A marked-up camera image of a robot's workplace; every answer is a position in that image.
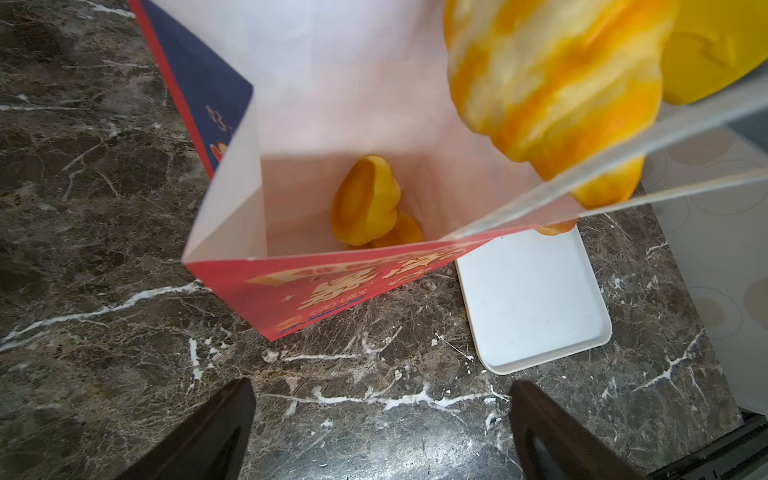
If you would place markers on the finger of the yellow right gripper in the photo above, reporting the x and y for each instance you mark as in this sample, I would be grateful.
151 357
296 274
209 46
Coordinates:
714 44

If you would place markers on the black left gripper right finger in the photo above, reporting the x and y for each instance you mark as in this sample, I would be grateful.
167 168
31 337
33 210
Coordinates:
551 444

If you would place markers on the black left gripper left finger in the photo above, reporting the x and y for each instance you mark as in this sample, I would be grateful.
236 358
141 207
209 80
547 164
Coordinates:
209 444

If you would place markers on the golden croissant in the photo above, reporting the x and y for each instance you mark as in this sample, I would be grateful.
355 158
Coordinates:
553 83

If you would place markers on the square yellow toast bread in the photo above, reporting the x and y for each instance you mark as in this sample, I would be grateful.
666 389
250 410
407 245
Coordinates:
364 207

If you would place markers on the red paper gift bag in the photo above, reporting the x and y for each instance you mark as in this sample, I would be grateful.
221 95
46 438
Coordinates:
282 98

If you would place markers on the white rectangular tray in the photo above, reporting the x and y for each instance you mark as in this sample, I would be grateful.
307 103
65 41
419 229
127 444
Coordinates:
532 299

